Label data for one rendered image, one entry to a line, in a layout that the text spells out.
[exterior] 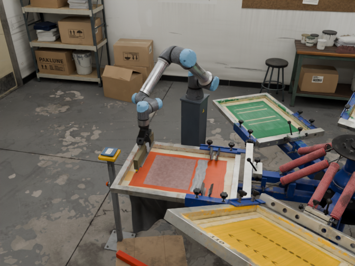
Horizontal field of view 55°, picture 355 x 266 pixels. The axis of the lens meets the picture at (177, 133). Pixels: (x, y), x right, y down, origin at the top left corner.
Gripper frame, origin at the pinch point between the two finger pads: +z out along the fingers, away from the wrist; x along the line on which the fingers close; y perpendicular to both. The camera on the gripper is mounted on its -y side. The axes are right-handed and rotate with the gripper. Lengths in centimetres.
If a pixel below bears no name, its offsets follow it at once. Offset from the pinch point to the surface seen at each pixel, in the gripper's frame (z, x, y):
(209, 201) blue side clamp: 9, -49, -31
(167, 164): 14.0, -14.5, 6.3
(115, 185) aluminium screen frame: 10.2, 11.7, -26.6
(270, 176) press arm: 5, -84, -3
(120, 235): 100, 30, 9
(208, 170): 14.0, -44.0, 5.8
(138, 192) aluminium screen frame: 11.0, -4.6, -29.4
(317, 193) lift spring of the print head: -6, -107, -27
